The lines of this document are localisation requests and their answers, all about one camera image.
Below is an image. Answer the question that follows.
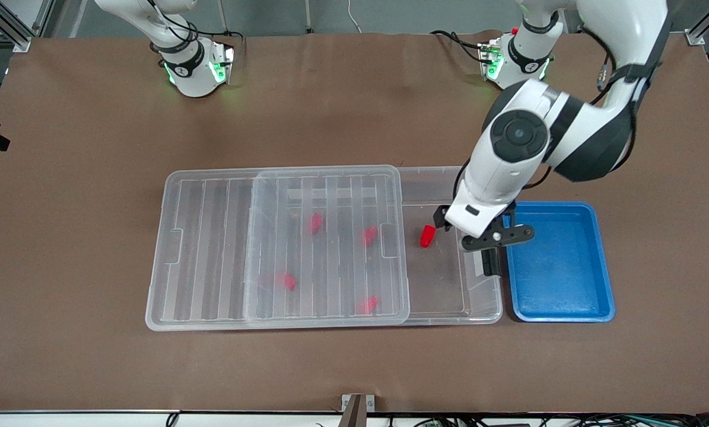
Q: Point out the clear plastic box lid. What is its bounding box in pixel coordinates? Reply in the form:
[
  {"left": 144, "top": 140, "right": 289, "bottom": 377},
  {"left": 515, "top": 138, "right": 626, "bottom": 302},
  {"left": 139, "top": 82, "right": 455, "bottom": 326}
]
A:
[{"left": 145, "top": 165, "right": 411, "bottom": 332}]

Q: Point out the clear plastic storage box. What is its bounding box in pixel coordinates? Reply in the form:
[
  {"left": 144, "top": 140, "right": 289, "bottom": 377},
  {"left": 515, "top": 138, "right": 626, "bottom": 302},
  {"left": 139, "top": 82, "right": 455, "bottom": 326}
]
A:
[{"left": 244, "top": 166, "right": 503, "bottom": 326}]

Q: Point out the blue plastic tray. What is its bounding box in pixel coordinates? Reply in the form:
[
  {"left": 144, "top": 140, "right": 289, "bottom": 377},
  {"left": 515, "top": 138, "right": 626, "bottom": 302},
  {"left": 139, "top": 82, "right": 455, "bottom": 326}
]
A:
[{"left": 503, "top": 202, "right": 616, "bottom": 323}]

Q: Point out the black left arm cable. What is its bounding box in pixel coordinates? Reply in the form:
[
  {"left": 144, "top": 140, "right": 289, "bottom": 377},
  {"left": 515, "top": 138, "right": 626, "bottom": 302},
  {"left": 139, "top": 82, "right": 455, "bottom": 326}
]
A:
[{"left": 578, "top": 24, "right": 670, "bottom": 173}]

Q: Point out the metal table edge bracket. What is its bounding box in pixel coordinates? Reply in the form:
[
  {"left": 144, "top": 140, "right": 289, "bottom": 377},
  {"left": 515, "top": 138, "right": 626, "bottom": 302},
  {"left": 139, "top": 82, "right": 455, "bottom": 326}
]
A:
[{"left": 341, "top": 394, "right": 376, "bottom": 427}]

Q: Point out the aluminium frame profile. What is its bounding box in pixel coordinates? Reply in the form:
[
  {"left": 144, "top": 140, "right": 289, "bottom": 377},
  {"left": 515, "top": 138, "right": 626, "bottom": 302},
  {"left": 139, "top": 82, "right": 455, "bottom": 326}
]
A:
[
  {"left": 0, "top": 0, "right": 55, "bottom": 53},
  {"left": 683, "top": 12, "right": 709, "bottom": 47}
]

